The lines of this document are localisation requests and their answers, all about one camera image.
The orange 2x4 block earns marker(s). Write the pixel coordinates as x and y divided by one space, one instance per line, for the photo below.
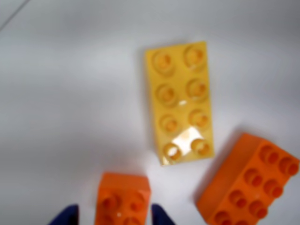
248 182

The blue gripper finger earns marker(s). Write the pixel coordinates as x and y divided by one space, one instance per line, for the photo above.
65 215
161 216

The yellow 2x4 block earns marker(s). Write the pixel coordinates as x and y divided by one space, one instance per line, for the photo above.
180 103

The orange 2x2 block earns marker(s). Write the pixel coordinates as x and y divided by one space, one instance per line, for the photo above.
122 197

